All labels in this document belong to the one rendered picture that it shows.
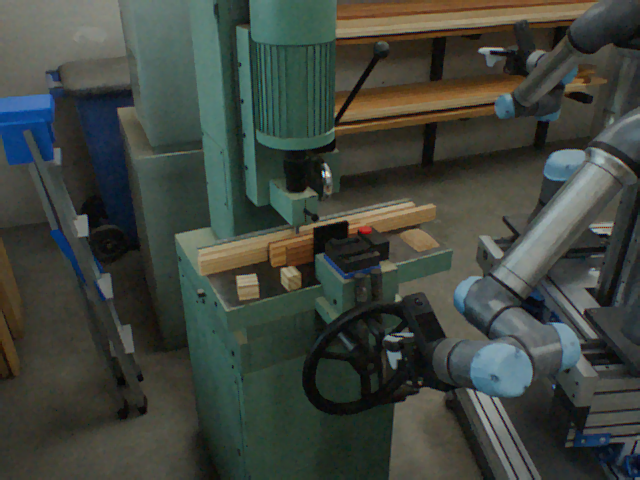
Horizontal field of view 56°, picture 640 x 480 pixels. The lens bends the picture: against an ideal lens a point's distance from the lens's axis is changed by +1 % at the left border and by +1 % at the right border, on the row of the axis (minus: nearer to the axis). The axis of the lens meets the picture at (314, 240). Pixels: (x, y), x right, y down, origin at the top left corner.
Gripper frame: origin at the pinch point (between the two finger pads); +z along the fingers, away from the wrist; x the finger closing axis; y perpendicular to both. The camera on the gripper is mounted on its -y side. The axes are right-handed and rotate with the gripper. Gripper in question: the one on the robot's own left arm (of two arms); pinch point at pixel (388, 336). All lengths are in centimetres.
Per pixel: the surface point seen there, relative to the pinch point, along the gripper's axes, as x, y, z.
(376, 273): 4.4, -12.0, 8.6
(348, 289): -1.6, -9.7, 11.1
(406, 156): 179, -68, 265
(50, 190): -56, -49, 85
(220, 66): -15, -65, 29
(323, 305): -4.4, -6.5, 19.8
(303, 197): -3.3, -31.5, 22.9
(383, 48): 9, -57, -2
